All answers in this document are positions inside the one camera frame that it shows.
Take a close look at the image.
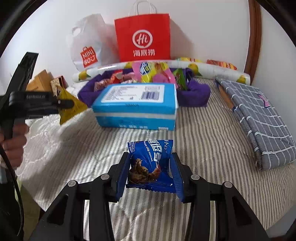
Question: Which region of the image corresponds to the blue snack packet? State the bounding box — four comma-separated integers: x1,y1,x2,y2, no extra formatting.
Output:
126,140,176,193

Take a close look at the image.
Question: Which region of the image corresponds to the pink white floral packet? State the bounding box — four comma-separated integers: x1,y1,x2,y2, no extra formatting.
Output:
94,78,112,92

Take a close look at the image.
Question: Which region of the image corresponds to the red snack packet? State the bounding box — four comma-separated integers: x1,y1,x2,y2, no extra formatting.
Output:
110,71,123,84

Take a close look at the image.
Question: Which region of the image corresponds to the light pink peach packet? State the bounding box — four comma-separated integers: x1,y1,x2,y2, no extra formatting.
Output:
121,72,137,84

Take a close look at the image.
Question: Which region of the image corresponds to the green snack packet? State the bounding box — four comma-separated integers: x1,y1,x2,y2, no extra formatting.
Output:
173,68,192,91

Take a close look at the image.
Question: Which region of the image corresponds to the pink yellow snack packet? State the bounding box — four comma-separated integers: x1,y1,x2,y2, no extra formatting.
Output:
132,61,177,87

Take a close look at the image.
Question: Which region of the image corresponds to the person left hand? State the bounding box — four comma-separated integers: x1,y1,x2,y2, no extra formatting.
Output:
1,123,30,169

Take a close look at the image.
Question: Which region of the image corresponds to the wooden chair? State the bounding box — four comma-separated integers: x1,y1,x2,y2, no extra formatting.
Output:
26,70,54,92

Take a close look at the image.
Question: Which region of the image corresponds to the striped mattress pad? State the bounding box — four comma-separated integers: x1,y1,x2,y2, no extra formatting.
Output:
16,78,295,240

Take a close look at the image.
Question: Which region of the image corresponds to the brown patterned box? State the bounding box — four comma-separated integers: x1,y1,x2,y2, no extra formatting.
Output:
50,76,68,96

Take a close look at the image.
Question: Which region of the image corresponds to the blue tissue pack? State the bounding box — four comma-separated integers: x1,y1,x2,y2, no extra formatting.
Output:
91,83,178,131

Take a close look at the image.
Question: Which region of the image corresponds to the purple towel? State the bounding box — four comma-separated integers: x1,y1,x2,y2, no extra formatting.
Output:
78,68,211,108

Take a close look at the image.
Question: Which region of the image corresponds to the white Miniso plastic bag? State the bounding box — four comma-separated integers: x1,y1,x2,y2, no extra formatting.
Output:
66,14,119,71

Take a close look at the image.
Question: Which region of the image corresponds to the grey checked folded cloth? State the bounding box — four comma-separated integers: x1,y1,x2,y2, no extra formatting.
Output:
215,78,295,170

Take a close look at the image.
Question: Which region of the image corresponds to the rolled lemon print mat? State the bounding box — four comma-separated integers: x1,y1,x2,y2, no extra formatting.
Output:
71,59,251,85

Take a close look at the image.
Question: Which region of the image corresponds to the yellow chips bag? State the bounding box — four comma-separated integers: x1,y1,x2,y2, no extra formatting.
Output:
176,57,203,63

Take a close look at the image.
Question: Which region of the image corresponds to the orange red chips bag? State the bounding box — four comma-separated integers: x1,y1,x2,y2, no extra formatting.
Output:
206,59,237,70

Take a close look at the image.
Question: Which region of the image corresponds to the red Haidilao paper bag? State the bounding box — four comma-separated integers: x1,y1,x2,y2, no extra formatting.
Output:
114,1,171,62

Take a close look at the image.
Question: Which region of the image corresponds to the brown door frame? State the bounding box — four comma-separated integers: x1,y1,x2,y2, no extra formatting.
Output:
244,0,262,84

